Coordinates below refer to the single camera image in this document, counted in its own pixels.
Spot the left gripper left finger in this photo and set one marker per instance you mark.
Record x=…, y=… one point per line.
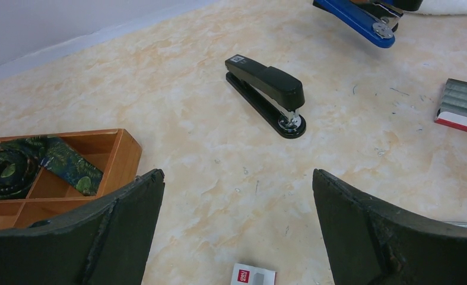
x=105, y=241

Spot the green patterned tie piece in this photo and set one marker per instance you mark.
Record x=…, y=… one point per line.
x=21, y=160

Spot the black stapler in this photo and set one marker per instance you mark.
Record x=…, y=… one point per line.
x=273, y=93

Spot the red white staple box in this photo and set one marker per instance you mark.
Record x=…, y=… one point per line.
x=249, y=275

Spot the blue stapler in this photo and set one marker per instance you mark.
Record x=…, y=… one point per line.
x=377, y=29

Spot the white towel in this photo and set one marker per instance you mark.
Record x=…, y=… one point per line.
x=443, y=7

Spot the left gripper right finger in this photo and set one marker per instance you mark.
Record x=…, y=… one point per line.
x=371, y=241

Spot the open staple box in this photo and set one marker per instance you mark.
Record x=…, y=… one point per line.
x=452, y=111

